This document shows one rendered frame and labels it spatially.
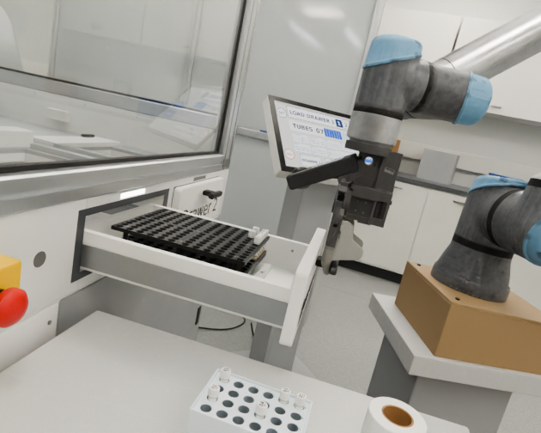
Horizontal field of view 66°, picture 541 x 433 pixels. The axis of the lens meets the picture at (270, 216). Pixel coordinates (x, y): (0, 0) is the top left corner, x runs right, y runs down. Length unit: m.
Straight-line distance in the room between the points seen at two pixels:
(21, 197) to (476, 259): 0.77
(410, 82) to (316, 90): 1.74
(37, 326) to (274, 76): 2.00
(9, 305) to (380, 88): 0.52
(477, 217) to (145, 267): 0.62
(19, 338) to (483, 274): 0.78
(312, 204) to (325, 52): 1.02
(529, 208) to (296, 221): 0.97
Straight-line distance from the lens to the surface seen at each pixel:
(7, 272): 0.51
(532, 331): 0.91
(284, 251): 0.81
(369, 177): 0.65
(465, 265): 0.90
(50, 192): 0.60
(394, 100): 0.63
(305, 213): 1.61
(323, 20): 2.43
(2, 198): 0.55
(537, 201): 0.80
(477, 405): 0.99
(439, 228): 3.63
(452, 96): 0.67
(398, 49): 0.64
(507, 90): 4.02
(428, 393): 0.93
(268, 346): 1.80
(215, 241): 0.69
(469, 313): 0.84
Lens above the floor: 1.11
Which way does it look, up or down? 13 degrees down
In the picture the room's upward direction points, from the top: 12 degrees clockwise
